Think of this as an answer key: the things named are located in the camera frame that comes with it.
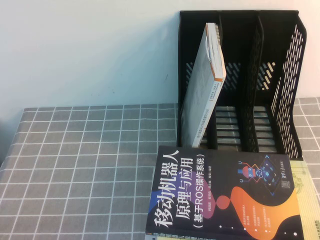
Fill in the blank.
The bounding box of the dark mobile robot book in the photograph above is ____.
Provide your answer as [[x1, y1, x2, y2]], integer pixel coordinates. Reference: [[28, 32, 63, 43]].
[[144, 145, 307, 240]]

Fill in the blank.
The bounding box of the white book orange stripe spine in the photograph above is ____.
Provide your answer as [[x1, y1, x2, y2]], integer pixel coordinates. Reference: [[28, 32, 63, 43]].
[[179, 22, 227, 149]]

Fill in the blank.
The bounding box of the black plastic book stand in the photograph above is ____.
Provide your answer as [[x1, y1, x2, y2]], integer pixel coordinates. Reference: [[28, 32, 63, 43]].
[[176, 9, 308, 162]]

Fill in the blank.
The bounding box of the yellow-green mechanical design book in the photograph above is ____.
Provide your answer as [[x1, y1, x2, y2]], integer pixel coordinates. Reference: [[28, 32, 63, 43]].
[[288, 159, 320, 240]]

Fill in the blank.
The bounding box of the grey checked tablecloth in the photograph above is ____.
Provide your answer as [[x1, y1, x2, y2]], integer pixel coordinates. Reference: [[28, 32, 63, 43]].
[[0, 96, 320, 240]]

